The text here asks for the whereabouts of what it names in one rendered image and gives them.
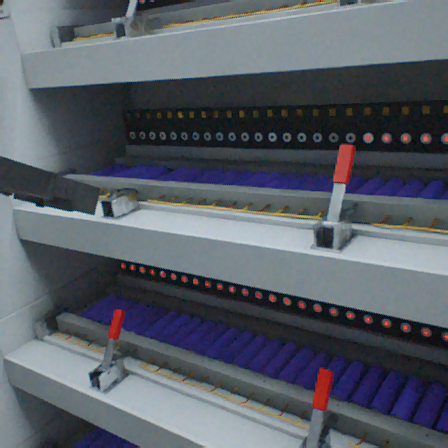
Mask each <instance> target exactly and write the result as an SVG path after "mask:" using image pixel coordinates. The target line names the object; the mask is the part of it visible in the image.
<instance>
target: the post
mask: <svg viewBox="0 0 448 448"><path fill-rule="evenodd" d="M130 2H131V0H10V4H9V16H8V17H3V18H0V77H6V91H5V108H4V125H3V142H2V156H4V157H7V158H10V159H13V160H16V161H19V162H23V163H25V164H27V163H31V162H34V161H37V160H41V159H44V158H47V157H49V156H56V155H59V154H63V153H66V152H68V151H72V150H75V149H78V148H81V147H85V146H87V145H90V144H94V143H97V142H100V141H106V140H110V141H111V146H112V151H113V157H114V161H115V159H118V158H121V157H124V156H126V149H125V145H126V133H125V126H124V117H123V112H122V110H125V109H129V96H130V83H131V82H125V83H112V84H99V85H96V84H85V85H71V86H58V87H44V88H31V89H29V88H28V85H27V81H26V77H25V73H24V69H23V65H22V61H21V56H20V53H19V49H18V45H17V41H16V36H15V33H14V29H13V25H12V20H11V16H10V12H27V11H48V10H68V9H89V8H110V7H119V13H120V18H123V17H126V15H127V11H128V8H129V4H130ZM99 266H102V268H103V273H104V278H105V281H106V288H108V287H109V286H111V285H113V284H115V283H117V272H118V264H117V260H116V259H115V258H110V257H106V256H101V255H97V254H92V253H88V252H83V251H78V250H74V249H69V248H65V247H60V246H51V245H47V244H42V243H37V242H33V241H28V240H24V239H20V236H19V232H18V229H17V226H16V222H15V218H14V215H13V211H12V208H11V205H10V201H9V197H8V196H4V195H3V194H2V193H0V320H2V319H4V318H6V317H7V316H9V315H11V314H13V313H15V312H17V311H19V309H21V308H23V307H25V306H27V305H29V304H30V303H34V302H36V301H38V300H40V299H41V298H43V297H44V296H46V295H48V294H50V293H52V292H53V291H55V290H57V289H59V288H61V287H63V286H64V285H66V284H67V283H69V282H71V281H74V280H76V279H78V278H80V277H82V276H84V275H86V274H87V273H88V272H90V271H92V270H94V269H96V268H97V267H99ZM63 411H65V410H64V409H62V408H60V407H58V406H54V405H52V404H51V403H49V402H47V401H45V400H43V399H41V398H39V397H37V396H35V395H32V394H30V393H29V392H27V391H25V390H23V389H19V388H17V387H15V386H13V385H11V384H10V382H9V375H8V372H7V368H6V366H5V363H4V360H3V356H2V353H1V350H0V448H17V447H18V446H20V445H21V443H23V442H24V441H25V440H26V439H28V438H29V437H30V436H32V435H34V434H36V433H37V432H38V431H39V430H41V429H42V428H43V427H45V426H46V425H47V424H48V423H49V422H50V421H52V420H53V419H54V418H55V417H57V416H58V415H59V414H61V413H62V412H63Z"/></svg>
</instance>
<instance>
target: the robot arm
mask: <svg viewBox="0 0 448 448"><path fill-rule="evenodd" d="M0 193H2V194H3V195H4V196H11V195H13V193H14V196H13V199H16V200H21V201H25V202H28V203H32V204H35V207H39V208H45V207H48V208H52V209H56V210H65V211H69V212H73V211H77V212H81V213H85V214H89V215H95V212H96V208H97V203H98V199H99V194H100V188H98V187H94V186H91V185H89V184H85V183H82V182H79V181H76V180H72V179H69V178H67V177H63V176H60V175H58V174H56V173H55V172H52V171H46V170H43V169H40V168H37V167H34V166H31V165H28V164H25V163H23V162H19V161H16V160H13V159H10V158H7V157H4V156H1V155H0Z"/></svg>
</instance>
